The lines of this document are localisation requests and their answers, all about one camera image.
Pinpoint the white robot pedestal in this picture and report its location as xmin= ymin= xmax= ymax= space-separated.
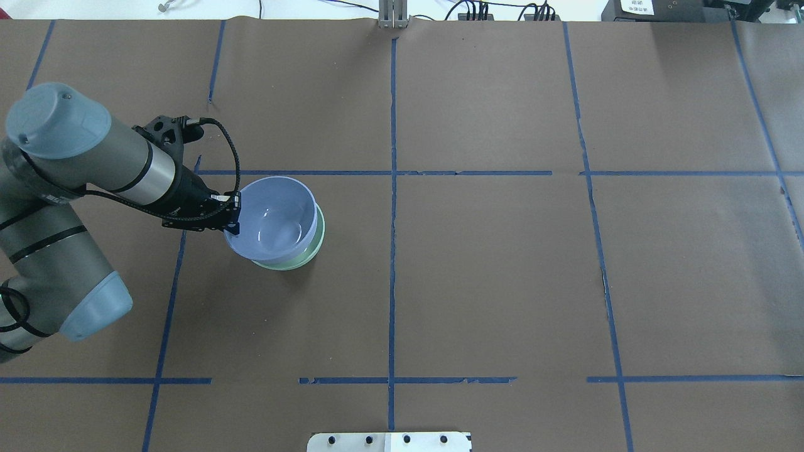
xmin=307 ymin=431 xmax=473 ymax=451

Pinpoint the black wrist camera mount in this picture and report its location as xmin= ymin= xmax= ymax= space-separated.
xmin=132 ymin=116 xmax=204 ymax=162

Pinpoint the brown paper table cover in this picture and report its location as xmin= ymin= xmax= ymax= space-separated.
xmin=2 ymin=18 xmax=802 ymax=451

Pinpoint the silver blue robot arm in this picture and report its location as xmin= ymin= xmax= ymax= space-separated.
xmin=1 ymin=82 xmax=241 ymax=363

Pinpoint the blue bowl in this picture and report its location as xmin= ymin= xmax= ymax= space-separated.
xmin=224 ymin=176 xmax=318 ymax=266

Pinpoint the black desktop box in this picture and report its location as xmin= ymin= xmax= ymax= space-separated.
xmin=600 ymin=1 xmax=730 ymax=23

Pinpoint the aluminium frame post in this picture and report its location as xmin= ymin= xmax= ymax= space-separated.
xmin=378 ymin=0 xmax=410 ymax=30

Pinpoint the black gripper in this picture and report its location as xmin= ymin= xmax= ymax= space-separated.
xmin=161 ymin=166 xmax=242 ymax=235

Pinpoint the green bowl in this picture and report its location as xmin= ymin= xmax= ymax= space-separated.
xmin=251 ymin=204 xmax=325 ymax=271

